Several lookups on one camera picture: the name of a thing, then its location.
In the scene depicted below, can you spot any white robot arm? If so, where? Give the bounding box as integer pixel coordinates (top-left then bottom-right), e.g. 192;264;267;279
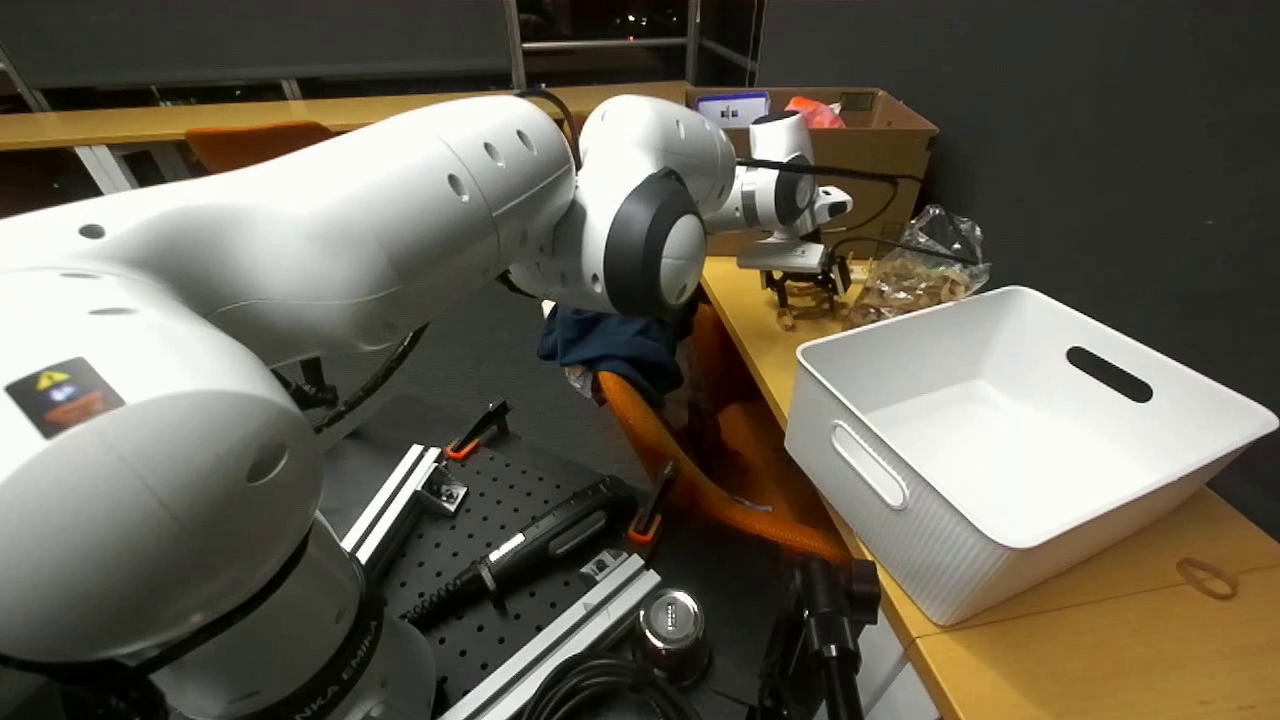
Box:
0;95;753;720

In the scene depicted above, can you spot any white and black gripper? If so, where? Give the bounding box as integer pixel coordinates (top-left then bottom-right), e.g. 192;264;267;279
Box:
735;184;852;297

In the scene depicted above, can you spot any black camera tripod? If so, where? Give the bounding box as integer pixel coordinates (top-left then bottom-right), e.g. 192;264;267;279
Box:
755;559;879;720

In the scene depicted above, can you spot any orange office chair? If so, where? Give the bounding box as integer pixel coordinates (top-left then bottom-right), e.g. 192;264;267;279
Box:
594;302;852;563

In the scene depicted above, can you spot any silver aluminium rail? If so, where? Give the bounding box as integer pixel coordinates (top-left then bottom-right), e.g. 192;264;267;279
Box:
341;442;468;563

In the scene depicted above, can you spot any white plastic bin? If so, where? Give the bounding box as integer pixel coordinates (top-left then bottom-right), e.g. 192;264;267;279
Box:
782;283;1274;623

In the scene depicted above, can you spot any black screwdriver tool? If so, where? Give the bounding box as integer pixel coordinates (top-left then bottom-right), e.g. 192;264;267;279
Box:
403;478;636;631

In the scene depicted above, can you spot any round metal weight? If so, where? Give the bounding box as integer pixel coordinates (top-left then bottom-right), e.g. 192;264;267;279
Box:
636;589;710;687

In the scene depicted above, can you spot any dark blue cloth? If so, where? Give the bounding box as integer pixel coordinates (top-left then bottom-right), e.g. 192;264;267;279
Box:
536;302;683;398

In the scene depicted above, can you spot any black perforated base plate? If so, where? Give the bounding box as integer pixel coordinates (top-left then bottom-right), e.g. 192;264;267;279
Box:
329;398;630;720

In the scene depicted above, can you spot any brown cardboard box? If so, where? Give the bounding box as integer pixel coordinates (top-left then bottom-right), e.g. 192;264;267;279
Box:
688;87;941;255

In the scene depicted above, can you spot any clear bag of rubber bands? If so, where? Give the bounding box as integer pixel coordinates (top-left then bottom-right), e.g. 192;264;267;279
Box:
844;204;991;322

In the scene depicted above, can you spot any single rubber band on table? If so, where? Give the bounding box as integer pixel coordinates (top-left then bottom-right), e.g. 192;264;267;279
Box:
1174;556;1239;599

